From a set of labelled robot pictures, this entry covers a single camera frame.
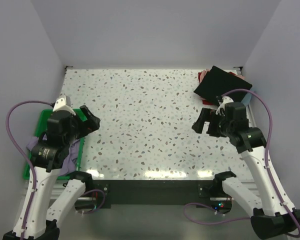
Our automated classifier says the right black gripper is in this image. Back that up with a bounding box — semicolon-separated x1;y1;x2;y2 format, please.
192;107;233;138

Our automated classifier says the purple t shirt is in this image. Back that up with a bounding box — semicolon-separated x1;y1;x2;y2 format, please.
26;136;80;177

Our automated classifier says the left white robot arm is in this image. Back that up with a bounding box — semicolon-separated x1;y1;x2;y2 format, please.
2;100;101;240

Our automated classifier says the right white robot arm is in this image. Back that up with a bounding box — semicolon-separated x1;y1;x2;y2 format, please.
192;102;300;240

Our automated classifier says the black folded t shirt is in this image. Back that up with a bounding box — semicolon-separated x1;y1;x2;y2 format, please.
193;66;253;106

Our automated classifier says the light blue folded t shirt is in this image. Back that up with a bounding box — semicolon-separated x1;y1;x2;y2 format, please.
241;92;253;107

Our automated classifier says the pink folded t shirt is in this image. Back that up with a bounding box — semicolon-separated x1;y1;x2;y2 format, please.
198;69;245;83

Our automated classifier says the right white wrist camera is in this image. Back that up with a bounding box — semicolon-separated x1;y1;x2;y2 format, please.
215;95;234;116

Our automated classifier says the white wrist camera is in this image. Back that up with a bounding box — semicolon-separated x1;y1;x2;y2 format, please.
52;95;76;115
215;95;234;116

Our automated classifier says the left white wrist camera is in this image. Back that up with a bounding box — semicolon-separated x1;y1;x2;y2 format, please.
52;95;76;115

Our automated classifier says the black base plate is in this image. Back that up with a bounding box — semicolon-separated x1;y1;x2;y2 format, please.
64;179;243;210

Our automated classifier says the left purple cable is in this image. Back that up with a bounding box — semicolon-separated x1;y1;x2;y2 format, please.
5;100;53;240

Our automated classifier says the purple cable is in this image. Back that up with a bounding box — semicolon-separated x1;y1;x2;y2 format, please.
184;89;300;238
5;100;53;240

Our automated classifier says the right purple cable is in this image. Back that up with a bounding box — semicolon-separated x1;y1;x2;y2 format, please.
184;89;300;238

